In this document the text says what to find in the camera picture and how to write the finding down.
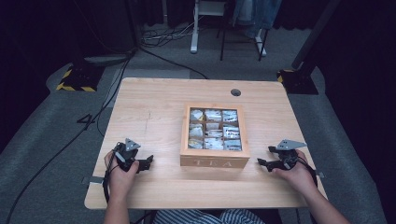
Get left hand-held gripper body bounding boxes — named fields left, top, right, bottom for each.
left=113, top=137, right=142, bottom=173

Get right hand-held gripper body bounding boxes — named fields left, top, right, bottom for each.
left=268, top=139, right=307, bottom=171

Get wooden tea box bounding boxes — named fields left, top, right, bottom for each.
left=179, top=103, right=251, bottom=170

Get person's right hand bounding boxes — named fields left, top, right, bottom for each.
left=272, top=148, right=318, bottom=196

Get person's left hand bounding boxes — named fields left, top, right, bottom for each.
left=104, top=150, right=140, bottom=202

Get group of tea bag packets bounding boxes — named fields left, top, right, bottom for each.
left=189, top=108, right=243, bottom=152

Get person's striped clothing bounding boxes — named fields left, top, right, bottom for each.
left=151, top=208, right=266, bottom=224

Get black yellow striped stand base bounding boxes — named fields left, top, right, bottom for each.
left=276, top=68, right=319, bottom=96
left=55, top=63, right=106, bottom=93

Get white desk leg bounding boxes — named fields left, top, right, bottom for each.
left=254, top=28, right=268, bottom=58
left=190, top=0, right=201, bottom=55

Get black slanted stand pole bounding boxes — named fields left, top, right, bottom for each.
left=290, top=0, right=343, bottom=71

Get blue jeans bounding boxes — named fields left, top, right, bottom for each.
left=231, top=0, right=283, bottom=39

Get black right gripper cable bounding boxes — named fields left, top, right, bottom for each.
left=295, top=156, right=318, bottom=189

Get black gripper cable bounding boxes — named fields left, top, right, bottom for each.
left=102, top=143, right=121, bottom=203
left=295, top=156, right=318, bottom=189

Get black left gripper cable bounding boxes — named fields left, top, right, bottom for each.
left=102, top=143, right=121, bottom=203

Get long black floor cable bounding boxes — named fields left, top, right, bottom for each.
left=5, top=52, right=134, bottom=224

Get bundle of floor cables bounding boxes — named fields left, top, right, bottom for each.
left=139, top=18, right=204, bottom=49

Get black chair frame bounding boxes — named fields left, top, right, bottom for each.
left=219, top=0, right=271, bottom=63

